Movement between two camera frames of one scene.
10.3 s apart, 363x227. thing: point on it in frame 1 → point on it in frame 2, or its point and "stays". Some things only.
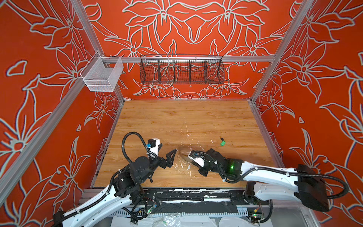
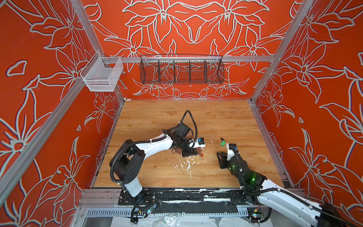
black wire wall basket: (182, 69) stays
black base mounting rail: (201, 200) stays
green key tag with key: (223, 142) stays
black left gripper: (168, 161) → (187, 140)
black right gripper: (205, 153) → (223, 161)
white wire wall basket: (101, 74) stays
